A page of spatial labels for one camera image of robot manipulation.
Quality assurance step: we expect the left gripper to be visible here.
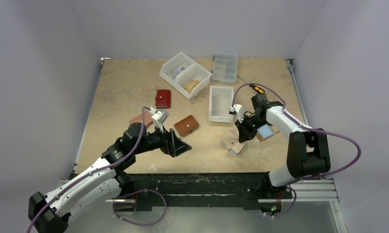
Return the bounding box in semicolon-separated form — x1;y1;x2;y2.
133;121;190;156

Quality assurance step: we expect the tan card holder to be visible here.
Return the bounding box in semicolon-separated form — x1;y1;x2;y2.
256;124;280;142

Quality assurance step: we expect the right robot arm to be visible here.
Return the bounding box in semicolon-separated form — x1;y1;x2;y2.
229;94;331;198

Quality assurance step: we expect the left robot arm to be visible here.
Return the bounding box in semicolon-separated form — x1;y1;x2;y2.
27;123;191;233

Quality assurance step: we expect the brown card holder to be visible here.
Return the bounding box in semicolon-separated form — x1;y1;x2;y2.
174;115;200;136

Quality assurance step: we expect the pink card holder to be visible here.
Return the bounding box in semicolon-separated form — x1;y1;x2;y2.
129;110;153;127

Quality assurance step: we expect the red card holder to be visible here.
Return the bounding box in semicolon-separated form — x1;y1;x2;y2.
155;89;171;109

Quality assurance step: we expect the card in bin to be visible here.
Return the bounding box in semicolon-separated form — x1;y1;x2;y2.
170;65;186;79

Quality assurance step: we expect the white small bin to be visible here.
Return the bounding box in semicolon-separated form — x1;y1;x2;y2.
208;85;234;123

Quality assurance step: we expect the yellow black screwdriver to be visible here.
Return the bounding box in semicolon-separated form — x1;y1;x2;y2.
237;75;265;94

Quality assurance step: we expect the yellow item in bin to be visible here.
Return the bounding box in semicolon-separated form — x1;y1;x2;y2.
184;80;200;93

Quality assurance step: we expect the clear compartment organizer box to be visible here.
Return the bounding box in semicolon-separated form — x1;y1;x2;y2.
211;53;238;84

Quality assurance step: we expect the white divided bin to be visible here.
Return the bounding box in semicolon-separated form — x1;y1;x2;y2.
159;52;212;100

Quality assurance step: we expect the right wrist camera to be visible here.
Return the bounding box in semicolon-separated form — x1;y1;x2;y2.
229;104;245;123

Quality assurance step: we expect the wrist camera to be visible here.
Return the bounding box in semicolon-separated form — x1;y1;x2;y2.
149;107;169;131
229;104;245;123

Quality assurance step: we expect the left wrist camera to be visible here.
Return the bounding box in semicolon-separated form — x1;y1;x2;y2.
149;107;169;131

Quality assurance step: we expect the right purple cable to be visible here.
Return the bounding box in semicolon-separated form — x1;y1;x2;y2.
230;83;362;185

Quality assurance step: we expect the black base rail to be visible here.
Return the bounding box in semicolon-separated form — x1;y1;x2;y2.
115;172;292;211

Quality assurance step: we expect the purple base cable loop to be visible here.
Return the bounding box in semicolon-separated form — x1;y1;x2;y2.
112;188;168;226

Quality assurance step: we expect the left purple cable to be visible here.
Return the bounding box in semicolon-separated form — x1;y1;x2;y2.
26;106;156;233

